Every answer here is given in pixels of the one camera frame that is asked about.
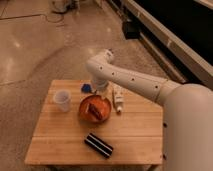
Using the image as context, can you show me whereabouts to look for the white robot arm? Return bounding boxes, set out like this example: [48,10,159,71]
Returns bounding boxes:
[86,49,213,171]

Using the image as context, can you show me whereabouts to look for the orange ceramic bowl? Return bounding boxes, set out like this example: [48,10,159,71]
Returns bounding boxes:
[78,95,111,123]

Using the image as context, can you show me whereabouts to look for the translucent plastic cup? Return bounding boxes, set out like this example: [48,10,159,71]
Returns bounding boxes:
[53,90,71,112]

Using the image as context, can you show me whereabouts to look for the blue sponge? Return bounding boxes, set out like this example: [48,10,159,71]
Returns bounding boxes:
[81,84,92,93]

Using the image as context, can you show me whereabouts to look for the white tube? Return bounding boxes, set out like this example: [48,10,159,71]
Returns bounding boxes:
[113,84,124,113]

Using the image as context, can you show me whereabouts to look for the wooden table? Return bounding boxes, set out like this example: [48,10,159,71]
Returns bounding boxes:
[25,80,162,166]

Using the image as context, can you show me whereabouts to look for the black box on floor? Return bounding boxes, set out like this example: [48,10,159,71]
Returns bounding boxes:
[122,22,140,39]

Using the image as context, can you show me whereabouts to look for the white machine base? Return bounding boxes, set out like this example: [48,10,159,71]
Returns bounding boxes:
[49,0,79,13]

